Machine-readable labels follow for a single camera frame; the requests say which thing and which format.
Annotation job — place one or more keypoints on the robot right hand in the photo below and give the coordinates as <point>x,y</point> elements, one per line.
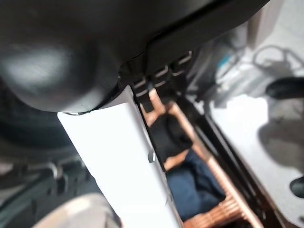
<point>71,47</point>

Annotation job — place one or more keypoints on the black garment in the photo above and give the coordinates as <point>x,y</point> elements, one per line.
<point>171,140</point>

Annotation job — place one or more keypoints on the blue rolled garment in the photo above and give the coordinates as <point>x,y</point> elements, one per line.
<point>190,190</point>

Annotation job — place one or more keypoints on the rectangular wicker basket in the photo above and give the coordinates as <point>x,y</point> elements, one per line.
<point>228,209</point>

